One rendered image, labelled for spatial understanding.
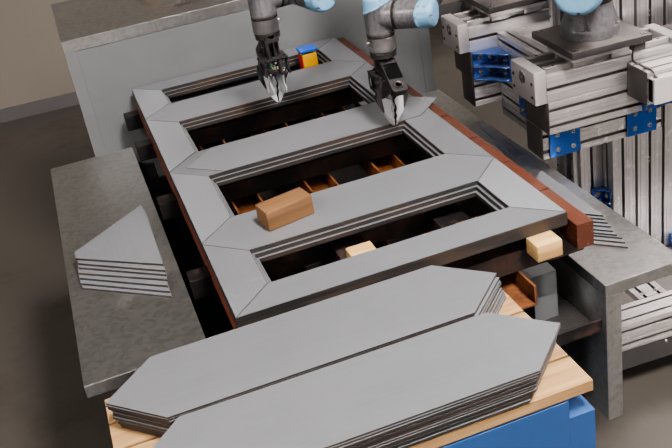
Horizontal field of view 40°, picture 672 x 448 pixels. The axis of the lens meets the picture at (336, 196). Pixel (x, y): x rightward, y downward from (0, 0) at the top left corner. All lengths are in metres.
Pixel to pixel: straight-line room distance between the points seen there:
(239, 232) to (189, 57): 1.26
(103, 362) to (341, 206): 0.64
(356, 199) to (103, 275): 0.63
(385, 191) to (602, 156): 0.91
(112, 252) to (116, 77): 1.08
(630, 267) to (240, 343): 0.90
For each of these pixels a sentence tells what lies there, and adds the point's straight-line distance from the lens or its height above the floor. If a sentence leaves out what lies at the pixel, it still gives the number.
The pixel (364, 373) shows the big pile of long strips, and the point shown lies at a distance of 1.62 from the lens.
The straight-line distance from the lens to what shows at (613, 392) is 2.28.
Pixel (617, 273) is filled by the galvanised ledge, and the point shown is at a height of 0.68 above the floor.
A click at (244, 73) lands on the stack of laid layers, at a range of 3.21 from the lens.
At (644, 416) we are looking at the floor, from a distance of 2.80.
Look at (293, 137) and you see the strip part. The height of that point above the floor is 0.85.
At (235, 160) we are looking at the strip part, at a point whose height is 0.85.
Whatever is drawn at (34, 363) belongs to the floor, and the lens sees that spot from 3.51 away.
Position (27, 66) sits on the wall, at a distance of 5.91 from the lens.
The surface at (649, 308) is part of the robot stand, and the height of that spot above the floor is 0.23.
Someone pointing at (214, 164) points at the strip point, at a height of 0.85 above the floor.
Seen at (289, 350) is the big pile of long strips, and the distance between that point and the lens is 1.71.
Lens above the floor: 1.85
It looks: 27 degrees down
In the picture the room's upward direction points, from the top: 10 degrees counter-clockwise
